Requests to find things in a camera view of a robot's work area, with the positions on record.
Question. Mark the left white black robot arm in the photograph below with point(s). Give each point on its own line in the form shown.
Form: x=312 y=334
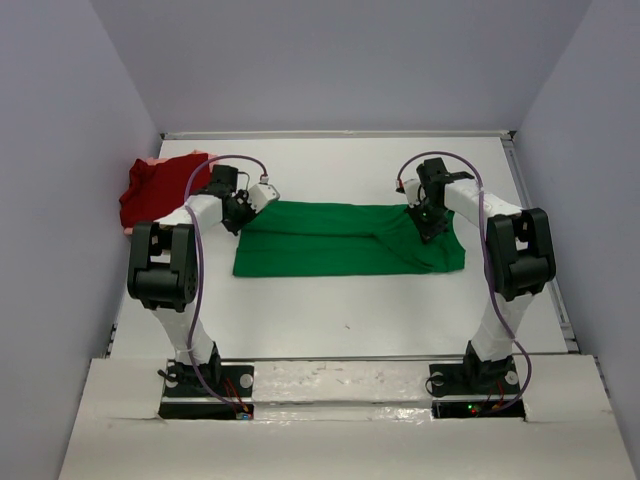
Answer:
x=166 y=269

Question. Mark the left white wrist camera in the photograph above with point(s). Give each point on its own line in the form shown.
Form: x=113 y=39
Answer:
x=262 y=195

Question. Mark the green t shirt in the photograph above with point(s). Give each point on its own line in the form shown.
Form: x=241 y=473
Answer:
x=301 y=239

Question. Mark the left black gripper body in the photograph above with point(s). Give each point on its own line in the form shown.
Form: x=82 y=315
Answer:
x=243 y=213

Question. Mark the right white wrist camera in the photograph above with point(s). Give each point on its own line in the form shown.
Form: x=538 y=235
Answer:
x=412 y=189

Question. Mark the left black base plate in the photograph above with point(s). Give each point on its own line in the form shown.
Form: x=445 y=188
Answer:
x=185 y=398

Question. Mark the folded dark red t shirt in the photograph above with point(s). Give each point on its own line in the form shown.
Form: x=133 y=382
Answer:
x=156 y=187

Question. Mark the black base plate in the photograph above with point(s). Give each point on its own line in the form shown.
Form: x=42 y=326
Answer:
x=454 y=396
x=185 y=398

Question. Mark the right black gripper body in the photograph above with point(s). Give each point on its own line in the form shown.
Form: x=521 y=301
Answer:
x=430 y=218

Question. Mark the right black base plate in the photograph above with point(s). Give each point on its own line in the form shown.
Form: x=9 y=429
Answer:
x=454 y=396

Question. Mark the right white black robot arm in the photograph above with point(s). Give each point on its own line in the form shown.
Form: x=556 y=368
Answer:
x=518 y=262

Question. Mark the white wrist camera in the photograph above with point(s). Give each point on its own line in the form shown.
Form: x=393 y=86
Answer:
x=412 y=189
x=262 y=195

